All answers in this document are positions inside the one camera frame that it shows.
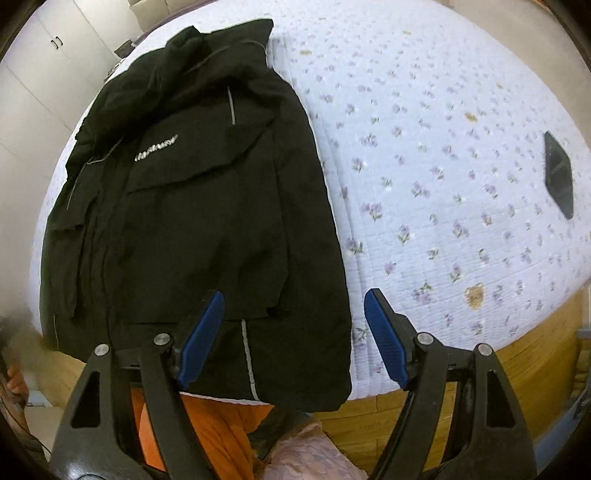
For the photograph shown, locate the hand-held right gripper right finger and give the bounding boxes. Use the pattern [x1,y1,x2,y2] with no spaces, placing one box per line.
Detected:
[364,288,539,480]

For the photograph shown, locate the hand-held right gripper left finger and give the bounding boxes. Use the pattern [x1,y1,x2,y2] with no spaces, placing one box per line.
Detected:
[48,290,227,480]

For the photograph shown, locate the black hooded jacket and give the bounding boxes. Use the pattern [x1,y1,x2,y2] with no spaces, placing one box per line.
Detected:
[39,18,354,411]

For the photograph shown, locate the person's orange pants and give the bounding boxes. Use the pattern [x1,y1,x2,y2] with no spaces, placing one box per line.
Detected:
[131,388,278,480]

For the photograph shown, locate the pink patterned cloth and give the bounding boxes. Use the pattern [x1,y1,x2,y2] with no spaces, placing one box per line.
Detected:
[259,420,368,480]

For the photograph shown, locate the bed with floral sheet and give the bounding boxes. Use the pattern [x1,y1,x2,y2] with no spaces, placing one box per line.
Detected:
[28,0,591,402]

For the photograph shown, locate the black smartphone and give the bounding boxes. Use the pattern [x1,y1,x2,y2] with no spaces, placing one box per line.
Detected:
[543,130,574,220]

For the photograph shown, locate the white wardrobe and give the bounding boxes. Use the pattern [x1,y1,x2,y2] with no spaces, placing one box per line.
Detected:
[0,0,134,208]

